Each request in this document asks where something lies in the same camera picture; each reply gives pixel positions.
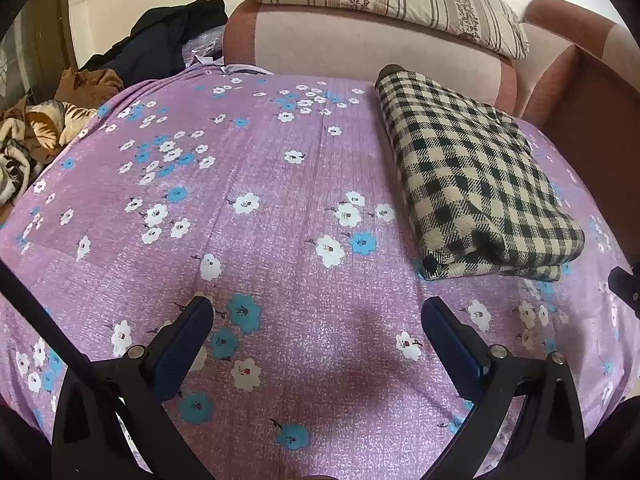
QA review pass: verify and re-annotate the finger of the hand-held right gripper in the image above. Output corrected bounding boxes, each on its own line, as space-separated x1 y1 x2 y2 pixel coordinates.
609 266 640 313

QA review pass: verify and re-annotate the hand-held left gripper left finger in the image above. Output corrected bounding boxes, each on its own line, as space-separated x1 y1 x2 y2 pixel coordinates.
50 296 215 480

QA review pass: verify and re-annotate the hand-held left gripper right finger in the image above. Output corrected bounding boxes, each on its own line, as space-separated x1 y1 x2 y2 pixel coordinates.
421 296 587 480

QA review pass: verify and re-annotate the checkered beige and black garment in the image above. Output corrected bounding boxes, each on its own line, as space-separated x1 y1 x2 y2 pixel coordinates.
375 64 586 282

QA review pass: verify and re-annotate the dark clothes pile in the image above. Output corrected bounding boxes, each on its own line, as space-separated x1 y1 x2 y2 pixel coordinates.
80 0 228 88

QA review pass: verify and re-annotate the purple floral bedsheet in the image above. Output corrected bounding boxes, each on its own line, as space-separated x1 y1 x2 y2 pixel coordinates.
0 65 640 480

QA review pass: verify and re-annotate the brown wooden bed side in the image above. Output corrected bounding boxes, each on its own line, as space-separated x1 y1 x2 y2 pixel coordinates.
542 45 640 176

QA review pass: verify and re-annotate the tan patterned blanket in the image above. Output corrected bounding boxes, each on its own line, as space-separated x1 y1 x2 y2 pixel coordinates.
0 100 96 206

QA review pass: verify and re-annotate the brown cloth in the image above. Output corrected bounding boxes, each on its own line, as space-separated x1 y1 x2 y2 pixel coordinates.
54 67 125 108

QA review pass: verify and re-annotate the clear plastic bag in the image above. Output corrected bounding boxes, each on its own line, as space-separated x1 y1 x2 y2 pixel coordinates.
182 27 226 68

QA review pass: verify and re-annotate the pink padded headboard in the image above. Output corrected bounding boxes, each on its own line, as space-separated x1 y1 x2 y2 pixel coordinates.
222 0 640 126

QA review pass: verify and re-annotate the brown wooden door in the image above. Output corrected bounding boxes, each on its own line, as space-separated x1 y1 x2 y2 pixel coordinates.
12 0 80 103

